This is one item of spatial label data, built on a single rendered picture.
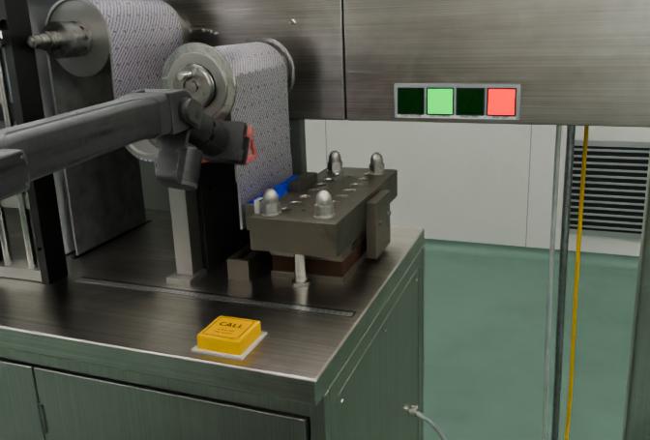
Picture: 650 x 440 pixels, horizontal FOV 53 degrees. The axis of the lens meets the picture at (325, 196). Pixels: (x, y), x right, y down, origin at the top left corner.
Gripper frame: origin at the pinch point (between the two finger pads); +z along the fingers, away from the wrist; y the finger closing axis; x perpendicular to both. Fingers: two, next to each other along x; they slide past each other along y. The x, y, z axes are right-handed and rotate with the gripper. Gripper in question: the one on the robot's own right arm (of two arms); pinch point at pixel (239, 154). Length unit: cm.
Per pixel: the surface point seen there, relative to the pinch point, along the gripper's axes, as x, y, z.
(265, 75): 16.7, 0.2, 5.1
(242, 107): 8.0, 0.2, -1.8
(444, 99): 19.3, 30.8, 24.2
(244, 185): -4.9, 0.3, 3.3
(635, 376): -31, 72, 68
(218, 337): -30.9, 10.0, -15.8
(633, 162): 70, 85, 259
